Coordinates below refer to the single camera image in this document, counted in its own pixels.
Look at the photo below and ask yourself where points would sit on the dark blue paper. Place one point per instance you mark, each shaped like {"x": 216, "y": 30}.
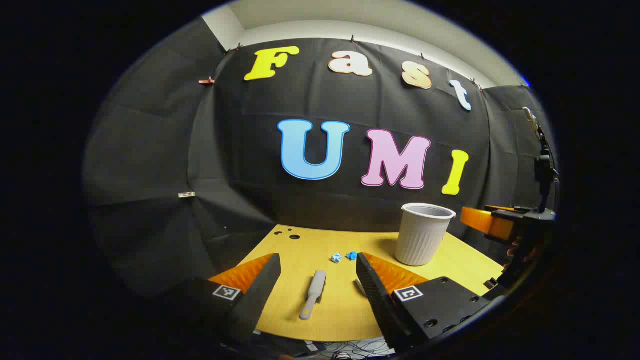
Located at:
{"x": 352, "y": 255}

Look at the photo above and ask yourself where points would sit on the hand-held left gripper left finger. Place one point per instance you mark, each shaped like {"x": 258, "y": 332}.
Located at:
{"x": 260, "y": 295}

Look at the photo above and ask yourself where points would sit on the wooden desktop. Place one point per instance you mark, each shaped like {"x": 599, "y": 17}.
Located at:
{"x": 300, "y": 250}

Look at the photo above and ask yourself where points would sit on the small red clip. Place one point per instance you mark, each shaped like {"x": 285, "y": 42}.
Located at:
{"x": 206, "y": 80}

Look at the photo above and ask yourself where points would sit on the small metal clip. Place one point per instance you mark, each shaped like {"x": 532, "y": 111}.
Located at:
{"x": 186, "y": 194}

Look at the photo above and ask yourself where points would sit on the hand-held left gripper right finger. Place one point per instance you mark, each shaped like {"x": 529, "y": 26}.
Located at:
{"x": 377, "y": 295}

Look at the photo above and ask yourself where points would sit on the grey ribbed garbage bin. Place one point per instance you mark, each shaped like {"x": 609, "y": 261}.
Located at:
{"x": 420, "y": 240}

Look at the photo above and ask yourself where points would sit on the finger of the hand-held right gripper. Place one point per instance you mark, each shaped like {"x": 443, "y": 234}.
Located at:
{"x": 487, "y": 222}

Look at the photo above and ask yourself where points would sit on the light blue paper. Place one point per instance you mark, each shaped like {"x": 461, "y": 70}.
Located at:
{"x": 336, "y": 258}

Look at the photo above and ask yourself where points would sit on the grey dustpan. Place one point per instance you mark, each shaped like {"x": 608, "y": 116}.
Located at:
{"x": 359, "y": 286}

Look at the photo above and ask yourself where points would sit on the small grey broom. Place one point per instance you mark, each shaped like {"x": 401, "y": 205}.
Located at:
{"x": 315, "y": 287}

